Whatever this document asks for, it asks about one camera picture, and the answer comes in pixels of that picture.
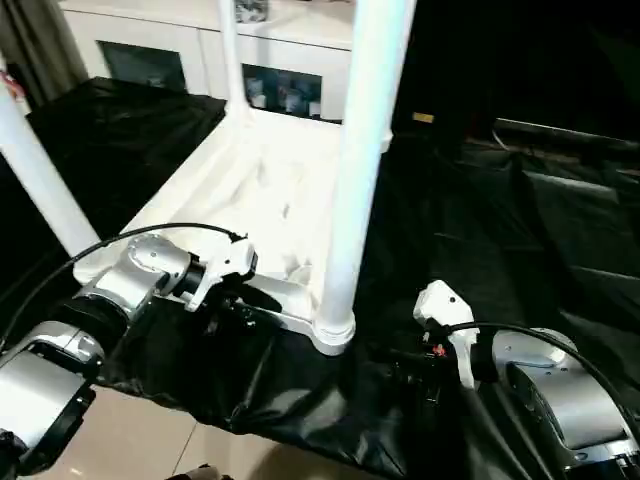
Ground white plastic table top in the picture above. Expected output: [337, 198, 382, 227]
[72, 107, 395, 357]

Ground black glossy mat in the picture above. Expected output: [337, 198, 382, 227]
[0, 77, 640, 480]

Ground dark robot foot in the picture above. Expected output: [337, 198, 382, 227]
[186, 464, 227, 480]

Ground long black bar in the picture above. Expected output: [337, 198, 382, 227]
[493, 117, 640, 147]

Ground white cabinet with glass doors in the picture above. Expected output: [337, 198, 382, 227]
[62, 0, 360, 125]

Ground red patterned cloth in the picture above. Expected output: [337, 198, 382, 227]
[0, 69, 27, 102]

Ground grey curtain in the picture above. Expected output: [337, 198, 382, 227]
[0, 0, 90, 102]

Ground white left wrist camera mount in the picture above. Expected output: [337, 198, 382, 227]
[183, 236, 260, 315]

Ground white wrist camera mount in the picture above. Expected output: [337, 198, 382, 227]
[412, 278, 483, 392]
[183, 236, 260, 315]

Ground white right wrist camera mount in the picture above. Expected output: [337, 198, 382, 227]
[412, 278, 483, 392]

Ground black left wrist camera cable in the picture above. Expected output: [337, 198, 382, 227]
[0, 222, 250, 347]

